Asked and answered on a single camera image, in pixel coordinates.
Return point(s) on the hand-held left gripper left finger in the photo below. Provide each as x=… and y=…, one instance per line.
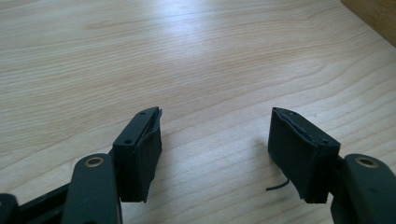
x=137, y=155

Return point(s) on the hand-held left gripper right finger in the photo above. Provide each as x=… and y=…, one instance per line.
x=299, y=155

